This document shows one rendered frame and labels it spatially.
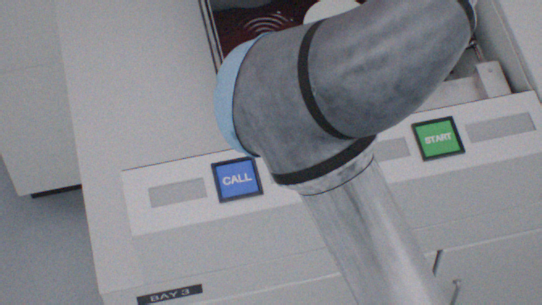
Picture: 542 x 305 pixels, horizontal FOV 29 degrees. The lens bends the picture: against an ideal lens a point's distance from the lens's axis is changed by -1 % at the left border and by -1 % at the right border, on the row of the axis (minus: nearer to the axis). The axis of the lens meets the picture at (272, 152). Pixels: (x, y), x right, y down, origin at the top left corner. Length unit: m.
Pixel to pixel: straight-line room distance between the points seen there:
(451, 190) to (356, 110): 0.47
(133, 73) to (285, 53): 0.65
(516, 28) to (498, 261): 0.37
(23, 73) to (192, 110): 0.55
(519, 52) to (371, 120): 0.55
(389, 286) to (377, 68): 0.25
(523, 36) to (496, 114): 0.13
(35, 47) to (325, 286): 0.74
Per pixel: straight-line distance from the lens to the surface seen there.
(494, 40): 1.56
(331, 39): 0.95
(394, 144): 1.36
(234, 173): 1.32
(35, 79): 2.05
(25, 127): 2.17
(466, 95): 1.51
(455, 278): 1.66
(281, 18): 1.55
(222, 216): 1.30
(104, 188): 1.50
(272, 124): 1.00
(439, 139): 1.37
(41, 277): 2.38
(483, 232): 1.54
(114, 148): 1.53
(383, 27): 0.94
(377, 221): 1.06
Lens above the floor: 2.10
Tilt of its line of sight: 58 degrees down
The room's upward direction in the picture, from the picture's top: 1 degrees counter-clockwise
